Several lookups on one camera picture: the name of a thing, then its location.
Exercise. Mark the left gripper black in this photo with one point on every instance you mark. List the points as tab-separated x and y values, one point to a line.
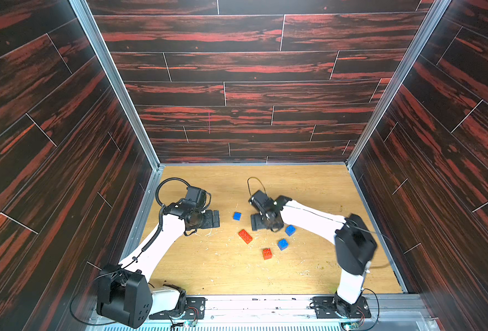
209	222

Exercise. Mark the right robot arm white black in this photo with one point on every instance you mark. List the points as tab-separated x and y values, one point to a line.
355	245

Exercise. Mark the red long lego brick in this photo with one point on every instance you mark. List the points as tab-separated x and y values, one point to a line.
245	236

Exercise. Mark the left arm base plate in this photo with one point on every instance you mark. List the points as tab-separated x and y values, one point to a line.
191	308

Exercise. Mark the aluminium front rail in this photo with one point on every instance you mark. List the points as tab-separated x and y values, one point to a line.
296	312

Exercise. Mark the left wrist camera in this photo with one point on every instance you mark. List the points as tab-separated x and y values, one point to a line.
196	196

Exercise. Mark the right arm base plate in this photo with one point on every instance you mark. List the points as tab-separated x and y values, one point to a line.
336	308

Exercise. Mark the small red lego brick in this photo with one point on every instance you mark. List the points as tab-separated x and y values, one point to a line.
267	253

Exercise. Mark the small blue lego brick far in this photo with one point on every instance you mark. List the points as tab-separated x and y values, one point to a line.
237	216

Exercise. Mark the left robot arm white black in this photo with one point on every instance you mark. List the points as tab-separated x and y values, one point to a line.
123	292

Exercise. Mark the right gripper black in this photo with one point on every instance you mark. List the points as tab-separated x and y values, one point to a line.
262	221

